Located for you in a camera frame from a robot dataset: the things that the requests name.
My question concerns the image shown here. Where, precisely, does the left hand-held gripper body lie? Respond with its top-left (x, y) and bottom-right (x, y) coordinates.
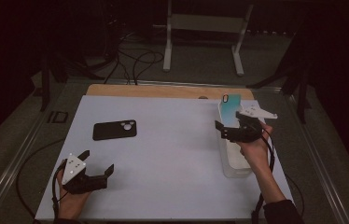
top-left (61, 152), bottom-right (108, 195)

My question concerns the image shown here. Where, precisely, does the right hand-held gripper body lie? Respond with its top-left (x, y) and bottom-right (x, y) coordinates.
top-left (222, 105), bottom-right (279, 144)

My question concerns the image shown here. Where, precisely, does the iridescent phone case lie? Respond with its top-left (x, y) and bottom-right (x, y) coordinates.
top-left (218, 92), bottom-right (243, 129)

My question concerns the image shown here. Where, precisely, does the white plastic bin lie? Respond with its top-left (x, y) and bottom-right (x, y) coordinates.
top-left (217, 99), bottom-right (258, 179)

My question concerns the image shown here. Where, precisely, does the black phone case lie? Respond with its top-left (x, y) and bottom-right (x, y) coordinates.
top-left (91, 119), bottom-right (138, 142)

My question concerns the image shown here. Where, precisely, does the person's right hand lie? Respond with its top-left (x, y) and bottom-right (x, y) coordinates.
top-left (236, 122), bottom-right (273, 171)

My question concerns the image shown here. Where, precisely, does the person's left hand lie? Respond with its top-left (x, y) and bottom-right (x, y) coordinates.
top-left (55, 169), bottom-right (91, 220)

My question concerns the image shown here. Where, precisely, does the white table mat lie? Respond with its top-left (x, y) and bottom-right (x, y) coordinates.
top-left (35, 94), bottom-right (295, 221)

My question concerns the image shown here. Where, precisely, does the black tripod stand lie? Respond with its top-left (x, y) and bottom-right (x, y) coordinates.
top-left (40, 54), bottom-right (68, 112)
top-left (246, 18), bottom-right (312, 124)

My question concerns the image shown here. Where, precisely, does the white metal stand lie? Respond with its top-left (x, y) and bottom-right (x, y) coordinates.
top-left (162, 0), bottom-right (255, 77)

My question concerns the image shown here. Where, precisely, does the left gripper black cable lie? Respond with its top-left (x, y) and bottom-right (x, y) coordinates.
top-left (50, 160), bottom-right (68, 224)

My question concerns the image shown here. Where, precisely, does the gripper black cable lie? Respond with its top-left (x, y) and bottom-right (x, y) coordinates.
top-left (251, 124), bottom-right (276, 224)
top-left (50, 160), bottom-right (68, 224)

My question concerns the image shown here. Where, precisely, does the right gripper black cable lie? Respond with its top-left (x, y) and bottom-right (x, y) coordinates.
top-left (251, 124), bottom-right (276, 224)

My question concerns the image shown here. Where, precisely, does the metal floor rail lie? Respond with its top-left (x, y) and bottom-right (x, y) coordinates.
top-left (283, 90), bottom-right (349, 224)
top-left (0, 80), bottom-right (80, 224)

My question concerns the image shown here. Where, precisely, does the black floor cable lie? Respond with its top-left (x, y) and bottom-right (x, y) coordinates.
top-left (104, 31), bottom-right (165, 87)
top-left (15, 138), bottom-right (66, 220)

